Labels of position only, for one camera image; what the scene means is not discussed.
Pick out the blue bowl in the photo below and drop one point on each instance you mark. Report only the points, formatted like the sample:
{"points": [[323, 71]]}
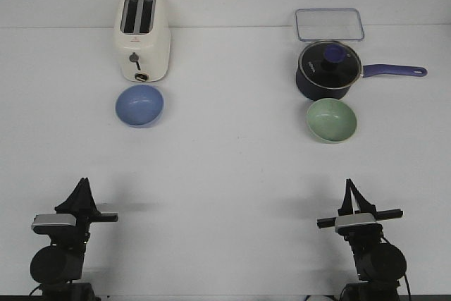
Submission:
{"points": [[139, 106]]}

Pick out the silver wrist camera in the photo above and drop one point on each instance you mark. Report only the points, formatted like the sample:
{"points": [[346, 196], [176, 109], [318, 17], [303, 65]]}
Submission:
{"points": [[342, 223], [44, 223]]}

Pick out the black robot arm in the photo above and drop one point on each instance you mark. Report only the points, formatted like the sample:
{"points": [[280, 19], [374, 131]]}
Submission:
{"points": [[57, 268], [379, 264]]}

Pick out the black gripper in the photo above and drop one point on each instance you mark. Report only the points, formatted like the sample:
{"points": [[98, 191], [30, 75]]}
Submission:
{"points": [[84, 214], [358, 233]]}

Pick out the green bowl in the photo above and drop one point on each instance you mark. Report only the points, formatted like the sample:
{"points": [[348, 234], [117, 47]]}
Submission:
{"points": [[331, 120]]}

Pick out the clear plastic container blue rim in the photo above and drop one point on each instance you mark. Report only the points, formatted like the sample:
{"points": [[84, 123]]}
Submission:
{"points": [[343, 24]]}

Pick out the white two-slot toaster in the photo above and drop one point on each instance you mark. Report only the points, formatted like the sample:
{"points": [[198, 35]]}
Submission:
{"points": [[142, 40]]}

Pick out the dark blue saucepan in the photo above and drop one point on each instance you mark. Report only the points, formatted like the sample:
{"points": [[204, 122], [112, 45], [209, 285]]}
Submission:
{"points": [[314, 92]]}

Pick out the glass pot lid blue knob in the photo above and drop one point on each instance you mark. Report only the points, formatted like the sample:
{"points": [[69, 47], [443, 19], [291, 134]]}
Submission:
{"points": [[330, 64]]}

